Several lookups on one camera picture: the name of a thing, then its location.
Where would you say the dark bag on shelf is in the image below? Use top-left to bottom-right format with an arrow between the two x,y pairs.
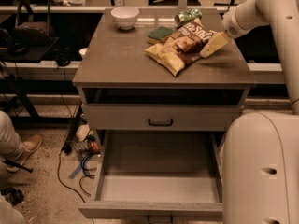
8,0 -> 54,55

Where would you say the black floor cable left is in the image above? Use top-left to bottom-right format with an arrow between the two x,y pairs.
56,147 -> 95,224

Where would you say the black side table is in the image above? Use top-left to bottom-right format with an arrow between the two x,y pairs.
0,36 -> 60,119

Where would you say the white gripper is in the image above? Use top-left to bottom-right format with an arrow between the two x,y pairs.
200,8 -> 247,58

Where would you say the green soda can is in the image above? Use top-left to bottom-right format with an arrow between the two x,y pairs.
175,9 -> 202,28

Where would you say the tan shoe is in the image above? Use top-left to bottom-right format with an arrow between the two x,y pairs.
7,134 -> 42,173

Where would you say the white cup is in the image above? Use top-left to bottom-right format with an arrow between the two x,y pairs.
79,48 -> 88,58

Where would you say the white bowl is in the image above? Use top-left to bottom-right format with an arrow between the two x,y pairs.
111,6 -> 139,30

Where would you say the brown chip bag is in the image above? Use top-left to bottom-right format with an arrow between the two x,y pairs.
144,19 -> 217,77

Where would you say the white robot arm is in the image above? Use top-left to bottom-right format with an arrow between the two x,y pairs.
220,0 -> 299,224

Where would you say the person leg in light trousers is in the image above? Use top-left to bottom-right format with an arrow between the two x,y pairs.
0,111 -> 24,161

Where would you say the open grey middle drawer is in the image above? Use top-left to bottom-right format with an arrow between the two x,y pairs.
79,131 -> 223,224

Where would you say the grey drawer cabinet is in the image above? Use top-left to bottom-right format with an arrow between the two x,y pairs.
72,7 -> 259,224

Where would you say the black chair base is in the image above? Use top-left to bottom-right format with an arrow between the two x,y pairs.
0,159 -> 33,205

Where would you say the green yellow sponge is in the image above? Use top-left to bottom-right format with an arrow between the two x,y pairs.
147,26 -> 173,44

